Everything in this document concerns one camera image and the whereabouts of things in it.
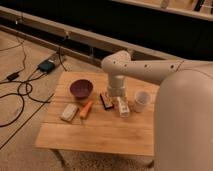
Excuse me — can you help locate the small black power brick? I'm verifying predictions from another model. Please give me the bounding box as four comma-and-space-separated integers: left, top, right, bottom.
6, 72, 19, 81

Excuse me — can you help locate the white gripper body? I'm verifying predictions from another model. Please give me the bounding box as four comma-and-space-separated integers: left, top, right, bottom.
107, 75, 125, 97

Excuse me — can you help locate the white paper cup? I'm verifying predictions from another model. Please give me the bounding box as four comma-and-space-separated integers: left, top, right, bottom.
133, 91, 151, 113

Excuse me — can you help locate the black floor cable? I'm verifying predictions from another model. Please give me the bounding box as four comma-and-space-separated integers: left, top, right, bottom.
0, 19, 68, 128

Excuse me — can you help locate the black power adapter box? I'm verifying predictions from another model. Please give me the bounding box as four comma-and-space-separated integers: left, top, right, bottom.
38, 60, 55, 73

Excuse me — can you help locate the dark brown rectangular box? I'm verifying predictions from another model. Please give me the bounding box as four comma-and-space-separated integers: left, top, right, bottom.
100, 92, 114, 110

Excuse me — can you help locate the orange carrot toy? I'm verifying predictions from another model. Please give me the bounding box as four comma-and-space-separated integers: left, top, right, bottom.
79, 100, 93, 119

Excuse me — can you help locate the dark red bowl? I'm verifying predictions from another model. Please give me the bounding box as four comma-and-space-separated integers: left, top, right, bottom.
70, 79, 93, 99

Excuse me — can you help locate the clear plastic bottle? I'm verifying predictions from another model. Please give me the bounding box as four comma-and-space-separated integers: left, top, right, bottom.
117, 97, 130, 117

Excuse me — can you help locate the wooden table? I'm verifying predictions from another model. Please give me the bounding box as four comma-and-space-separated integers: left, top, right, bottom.
36, 72, 154, 158

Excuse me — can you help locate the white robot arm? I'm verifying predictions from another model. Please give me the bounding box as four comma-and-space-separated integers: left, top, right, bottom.
101, 50, 213, 171

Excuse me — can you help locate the long wooden wall rail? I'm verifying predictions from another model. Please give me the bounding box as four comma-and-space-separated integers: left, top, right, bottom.
0, 6, 180, 60

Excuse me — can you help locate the white rectangular sponge block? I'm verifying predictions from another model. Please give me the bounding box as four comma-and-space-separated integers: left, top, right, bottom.
60, 104, 78, 122

